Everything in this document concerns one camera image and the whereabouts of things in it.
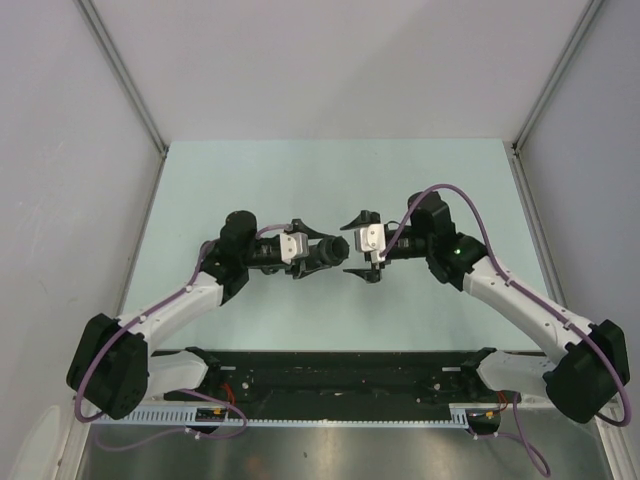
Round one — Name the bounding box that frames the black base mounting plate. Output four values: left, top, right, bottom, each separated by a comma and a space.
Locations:
196, 350, 514, 423

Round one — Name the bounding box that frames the aluminium frame post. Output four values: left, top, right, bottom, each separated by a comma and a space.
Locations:
511, 0, 608, 153
73, 0, 169, 159

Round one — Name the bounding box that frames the right aluminium frame post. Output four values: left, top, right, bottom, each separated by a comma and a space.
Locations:
511, 0, 608, 153

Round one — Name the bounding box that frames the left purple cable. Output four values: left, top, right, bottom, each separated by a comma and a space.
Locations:
73, 223, 296, 451

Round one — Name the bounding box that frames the black corrugated hose with nut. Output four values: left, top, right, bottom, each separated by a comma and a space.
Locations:
199, 235, 346, 269

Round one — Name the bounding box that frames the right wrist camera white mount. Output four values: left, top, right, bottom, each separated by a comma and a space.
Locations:
354, 223, 387, 264

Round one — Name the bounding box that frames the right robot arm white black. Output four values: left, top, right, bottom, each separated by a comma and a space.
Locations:
344, 184, 632, 427

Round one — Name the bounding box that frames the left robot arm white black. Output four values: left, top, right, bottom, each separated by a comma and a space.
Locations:
66, 210, 349, 423

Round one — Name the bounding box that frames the left aluminium frame post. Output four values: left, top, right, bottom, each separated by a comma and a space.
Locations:
73, 0, 169, 159

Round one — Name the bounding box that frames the grey slotted cable duct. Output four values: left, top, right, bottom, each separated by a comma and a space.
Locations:
92, 403, 474, 430

